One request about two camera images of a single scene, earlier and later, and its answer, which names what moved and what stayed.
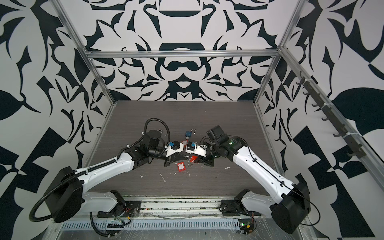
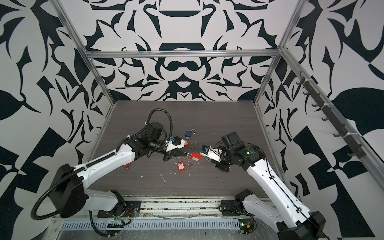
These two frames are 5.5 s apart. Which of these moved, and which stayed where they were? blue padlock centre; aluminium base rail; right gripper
Moved: right gripper
Stayed: aluminium base rail; blue padlock centre
